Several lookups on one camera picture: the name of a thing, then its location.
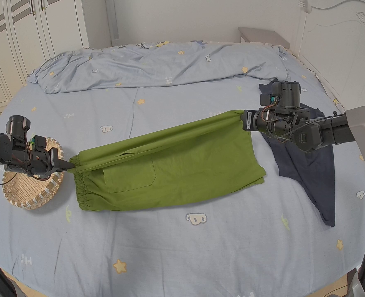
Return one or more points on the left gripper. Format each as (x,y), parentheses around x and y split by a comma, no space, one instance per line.
(45,164)

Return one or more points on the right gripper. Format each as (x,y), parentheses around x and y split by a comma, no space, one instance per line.
(259,122)

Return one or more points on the green shorts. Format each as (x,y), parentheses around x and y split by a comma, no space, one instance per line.
(176,172)

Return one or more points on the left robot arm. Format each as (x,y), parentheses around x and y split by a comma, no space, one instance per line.
(3,150)

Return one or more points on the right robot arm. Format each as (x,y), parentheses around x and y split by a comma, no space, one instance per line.
(361,125)

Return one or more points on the round woven basket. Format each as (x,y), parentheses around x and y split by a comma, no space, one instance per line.
(28,195)

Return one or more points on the dark blue garment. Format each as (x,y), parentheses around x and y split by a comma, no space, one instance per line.
(312,172)

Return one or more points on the bed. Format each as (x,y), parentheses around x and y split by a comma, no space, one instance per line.
(170,243)

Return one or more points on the grey bedside table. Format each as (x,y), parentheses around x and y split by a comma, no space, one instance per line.
(259,36)

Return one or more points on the pale blue quilt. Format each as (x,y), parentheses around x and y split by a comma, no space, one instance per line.
(170,66)

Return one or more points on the white wardrobe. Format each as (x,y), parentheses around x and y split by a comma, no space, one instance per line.
(21,42)

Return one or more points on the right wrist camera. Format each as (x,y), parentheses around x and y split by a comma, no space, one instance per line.
(266,99)

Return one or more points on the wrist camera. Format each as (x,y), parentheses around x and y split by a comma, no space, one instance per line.
(266,99)
(39,143)

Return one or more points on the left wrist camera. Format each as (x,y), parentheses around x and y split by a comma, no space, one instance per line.
(39,143)

